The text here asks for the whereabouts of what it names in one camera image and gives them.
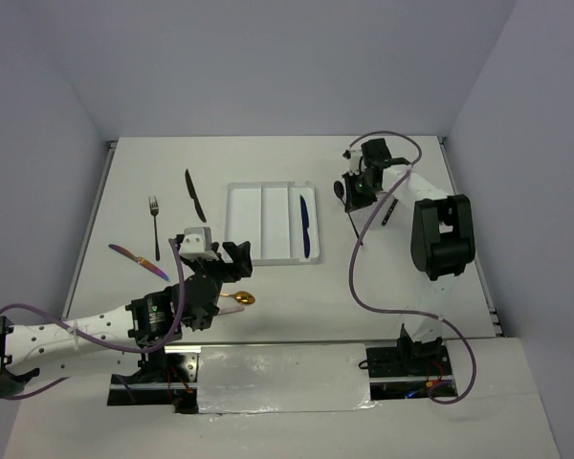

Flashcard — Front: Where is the black spoon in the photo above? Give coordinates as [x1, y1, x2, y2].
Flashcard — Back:
[333, 181, 360, 238]

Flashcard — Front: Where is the silver fork with black handle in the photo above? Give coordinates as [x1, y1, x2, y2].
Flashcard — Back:
[381, 199, 399, 227]

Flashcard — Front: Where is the blue knife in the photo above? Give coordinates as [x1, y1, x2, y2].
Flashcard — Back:
[299, 195, 311, 259]

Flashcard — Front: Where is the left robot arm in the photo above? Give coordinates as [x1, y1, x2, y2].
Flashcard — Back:
[0, 228, 253, 400]

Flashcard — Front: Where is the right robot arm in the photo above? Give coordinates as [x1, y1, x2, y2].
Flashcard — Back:
[334, 131, 475, 339]

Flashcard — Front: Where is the iridescent rainbow knife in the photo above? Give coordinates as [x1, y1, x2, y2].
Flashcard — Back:
[108, 244, 169, 282]

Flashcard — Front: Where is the gold spoon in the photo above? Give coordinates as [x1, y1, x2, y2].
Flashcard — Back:
[220, 291, 256, 305]

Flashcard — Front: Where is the white three-compartment cutlery tray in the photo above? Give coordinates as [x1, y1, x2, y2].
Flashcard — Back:
[224, 182, 320, 266]

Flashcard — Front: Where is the black knife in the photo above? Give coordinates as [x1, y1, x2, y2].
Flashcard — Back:
[185, 169, 207, 223]

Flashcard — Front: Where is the silver foil sheet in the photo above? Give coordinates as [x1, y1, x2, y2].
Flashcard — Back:
[197, 343, 373, 414]

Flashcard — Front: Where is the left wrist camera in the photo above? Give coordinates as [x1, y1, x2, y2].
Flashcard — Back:
[179, 227, 218, 260]

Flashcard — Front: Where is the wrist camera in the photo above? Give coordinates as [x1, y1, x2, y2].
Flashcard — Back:
[179, 227, 218, 260]
[342, 148, 364, 175]

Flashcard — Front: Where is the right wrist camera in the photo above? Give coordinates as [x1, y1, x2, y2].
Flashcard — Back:
[342, 148, 364, 175]

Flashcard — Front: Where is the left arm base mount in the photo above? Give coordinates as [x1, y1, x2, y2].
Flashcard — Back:
[107, 346, 201, 415]

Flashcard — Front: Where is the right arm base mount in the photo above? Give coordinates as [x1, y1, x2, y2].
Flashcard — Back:
[358, 326, 457, 401]

